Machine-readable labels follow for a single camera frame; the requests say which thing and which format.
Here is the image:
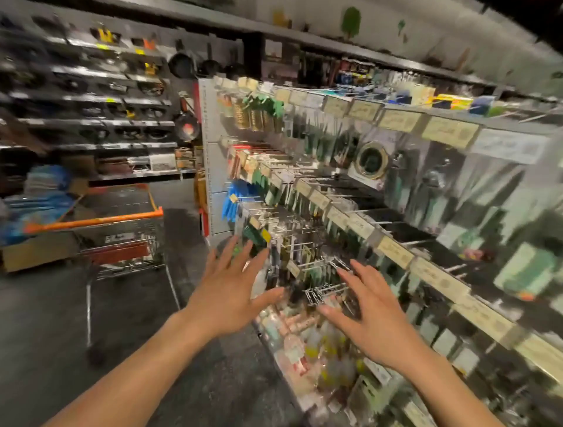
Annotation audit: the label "person's right hand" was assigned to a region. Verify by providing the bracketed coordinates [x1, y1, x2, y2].
[317, 259, 432, 375]

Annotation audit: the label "person's left hand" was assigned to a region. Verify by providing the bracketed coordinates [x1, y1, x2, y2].
[186, 236, 288, 341]

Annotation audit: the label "kitchen tools display rack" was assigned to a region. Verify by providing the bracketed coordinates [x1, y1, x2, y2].
[198, 77, 563, 427]

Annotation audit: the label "orange wire shopping cart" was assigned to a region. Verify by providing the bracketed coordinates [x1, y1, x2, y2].
[22, 183, 183, 353]

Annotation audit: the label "person's left forearm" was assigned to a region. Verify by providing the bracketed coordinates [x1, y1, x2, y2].
[44, 312, 216, 427]

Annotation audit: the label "background cookware shelf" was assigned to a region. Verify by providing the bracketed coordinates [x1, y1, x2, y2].
[0, 13, 252, 186]

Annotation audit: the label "rows of hanging utensil packets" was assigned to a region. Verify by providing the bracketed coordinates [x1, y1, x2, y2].
[220, 88, 563, 427]

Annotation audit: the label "black frying pan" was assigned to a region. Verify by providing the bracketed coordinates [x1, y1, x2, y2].
[173, 97, 202, 145]

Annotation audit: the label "large open cardboard box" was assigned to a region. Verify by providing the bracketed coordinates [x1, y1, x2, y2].
[0, 227, 82, 274]

